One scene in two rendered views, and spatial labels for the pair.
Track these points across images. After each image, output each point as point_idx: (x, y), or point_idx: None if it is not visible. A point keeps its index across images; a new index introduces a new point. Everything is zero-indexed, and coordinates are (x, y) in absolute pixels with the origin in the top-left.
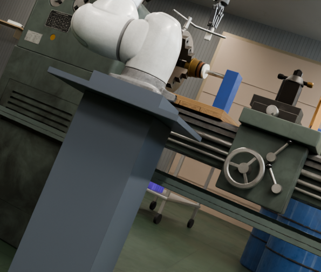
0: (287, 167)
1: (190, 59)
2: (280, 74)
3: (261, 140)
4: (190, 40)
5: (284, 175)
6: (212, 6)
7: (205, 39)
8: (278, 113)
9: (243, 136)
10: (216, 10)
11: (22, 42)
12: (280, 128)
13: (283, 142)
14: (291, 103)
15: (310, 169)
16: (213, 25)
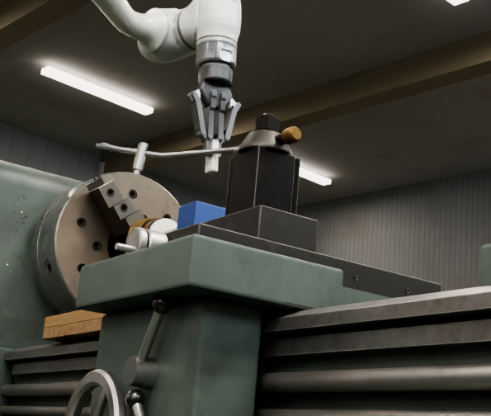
0: (176, 381)
1: (128, 227)
2: (235, 151)
3: (132, 333)
4: (149, 188)
5: (173, 412)
6: (188, 98)
7: (210, 173)
8: (153, 242)
9: (106, 345)
10: (196, 102)
11: None
12: (130, 279)
13: (164, 314)
14: (252, 205)
15: (299, 363)
16: (209, 134)
